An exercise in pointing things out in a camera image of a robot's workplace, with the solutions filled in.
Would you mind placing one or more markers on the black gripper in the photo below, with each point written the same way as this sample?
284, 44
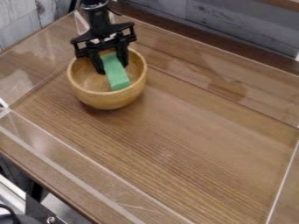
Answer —
104, 35

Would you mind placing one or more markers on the green rectangular block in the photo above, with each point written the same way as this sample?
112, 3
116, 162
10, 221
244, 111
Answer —
116, 73

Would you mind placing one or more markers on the brown wooden bowl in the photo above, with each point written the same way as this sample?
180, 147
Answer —
89, 85

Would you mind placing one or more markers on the clear acrylic barrier tray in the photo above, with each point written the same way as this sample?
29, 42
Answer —
201, 152

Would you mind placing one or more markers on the black metal bracket with bolt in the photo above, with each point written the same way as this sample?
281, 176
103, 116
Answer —
37, 211

